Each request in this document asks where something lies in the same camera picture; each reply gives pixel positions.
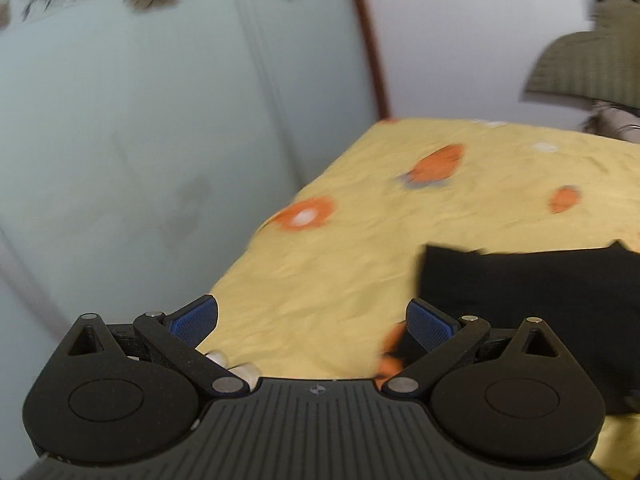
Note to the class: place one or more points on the yellow carrot print bedsheet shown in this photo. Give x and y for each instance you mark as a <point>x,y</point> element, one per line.
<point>325,282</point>

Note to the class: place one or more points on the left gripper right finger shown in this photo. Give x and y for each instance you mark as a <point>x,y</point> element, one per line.
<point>448,344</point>

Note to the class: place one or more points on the black pants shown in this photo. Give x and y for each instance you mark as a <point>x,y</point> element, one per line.
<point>589,297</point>

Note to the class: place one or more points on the frosted glass wardrobe door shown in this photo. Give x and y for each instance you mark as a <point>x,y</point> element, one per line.
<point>142,144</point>

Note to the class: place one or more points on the olive padded headboard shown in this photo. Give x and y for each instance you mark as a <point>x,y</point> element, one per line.
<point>600,65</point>

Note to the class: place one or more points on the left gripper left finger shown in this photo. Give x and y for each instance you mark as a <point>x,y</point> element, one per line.
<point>172,340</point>

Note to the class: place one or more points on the brown wooden door frame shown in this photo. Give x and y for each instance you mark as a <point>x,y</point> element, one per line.
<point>375,66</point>

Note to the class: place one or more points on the patterned pillow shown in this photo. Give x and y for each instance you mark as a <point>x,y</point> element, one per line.
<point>613,121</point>

